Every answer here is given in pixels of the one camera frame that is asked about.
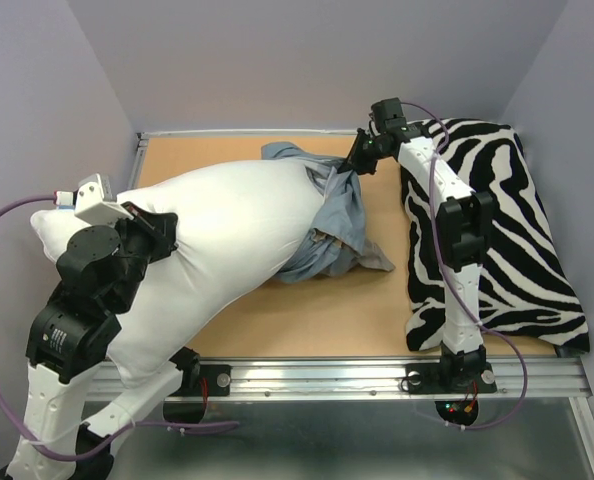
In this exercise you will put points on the aluminium front rail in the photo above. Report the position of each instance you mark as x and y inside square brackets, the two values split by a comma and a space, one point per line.
[254, 380]

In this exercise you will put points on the zebra print pillow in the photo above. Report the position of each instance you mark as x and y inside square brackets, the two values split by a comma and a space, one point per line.
[523, 290]

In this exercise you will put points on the grey-blue pillowcase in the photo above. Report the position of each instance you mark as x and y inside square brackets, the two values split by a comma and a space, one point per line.
[336, 241]

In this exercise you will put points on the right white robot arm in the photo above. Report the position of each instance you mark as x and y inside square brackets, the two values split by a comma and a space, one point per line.
[461, 222]

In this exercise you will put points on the white pillow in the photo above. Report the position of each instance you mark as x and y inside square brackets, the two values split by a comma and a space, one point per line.
[239, 223]

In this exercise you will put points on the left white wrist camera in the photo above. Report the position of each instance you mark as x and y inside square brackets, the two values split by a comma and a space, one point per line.
[94, 202]

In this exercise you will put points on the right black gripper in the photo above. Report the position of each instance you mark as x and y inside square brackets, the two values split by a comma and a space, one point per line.
[359, 162]

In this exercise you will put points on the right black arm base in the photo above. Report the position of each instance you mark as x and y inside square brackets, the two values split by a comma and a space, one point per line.
[456, 399]

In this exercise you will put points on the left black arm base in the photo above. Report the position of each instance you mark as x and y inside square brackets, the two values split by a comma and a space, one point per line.
[189, 404]

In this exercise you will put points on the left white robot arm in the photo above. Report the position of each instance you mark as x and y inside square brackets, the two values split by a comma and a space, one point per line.
[65, 349]

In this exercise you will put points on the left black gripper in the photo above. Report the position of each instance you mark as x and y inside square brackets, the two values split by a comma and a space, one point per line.
[155, 229]

